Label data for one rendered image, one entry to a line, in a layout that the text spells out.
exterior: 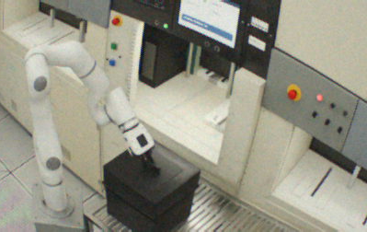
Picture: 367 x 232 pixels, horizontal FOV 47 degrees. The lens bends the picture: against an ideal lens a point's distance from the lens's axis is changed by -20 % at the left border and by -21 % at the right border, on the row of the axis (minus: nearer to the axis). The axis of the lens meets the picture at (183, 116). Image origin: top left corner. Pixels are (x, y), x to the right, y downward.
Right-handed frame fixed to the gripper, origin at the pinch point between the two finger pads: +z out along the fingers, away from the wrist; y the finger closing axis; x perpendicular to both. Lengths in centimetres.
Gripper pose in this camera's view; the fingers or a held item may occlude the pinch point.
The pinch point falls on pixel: (149, 163)
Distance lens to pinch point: 202.4
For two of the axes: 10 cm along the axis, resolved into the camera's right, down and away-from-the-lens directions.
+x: -6.3, 2.4, 7.4
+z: 4.7, 8.8, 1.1
